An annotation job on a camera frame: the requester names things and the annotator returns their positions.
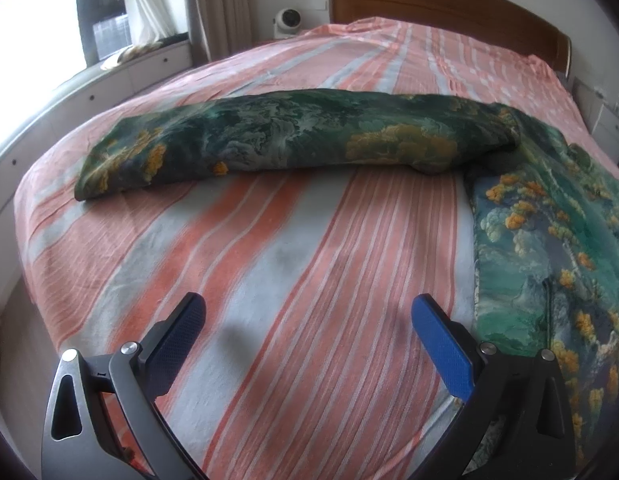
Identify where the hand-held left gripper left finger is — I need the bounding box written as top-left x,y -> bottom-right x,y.
41,292 -> 208,480

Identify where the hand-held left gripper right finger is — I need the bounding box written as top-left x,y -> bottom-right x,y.
411,294 -> 579,480

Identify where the green printed garment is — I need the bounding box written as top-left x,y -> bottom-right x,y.
74,88 -> 619,478

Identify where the pink striped bed sheet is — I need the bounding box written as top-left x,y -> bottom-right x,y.
13,16 -> 619,480

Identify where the white bedside cabinet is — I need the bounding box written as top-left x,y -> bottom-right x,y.
572,77 -> 619,163

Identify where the white round fan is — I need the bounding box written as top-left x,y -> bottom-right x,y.
272,7 -> 304,39

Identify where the beige curtain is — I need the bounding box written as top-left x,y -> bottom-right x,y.
183,0 -> 263,63

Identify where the wooden headboard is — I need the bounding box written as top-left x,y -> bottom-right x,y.
329,0 -> 573,78

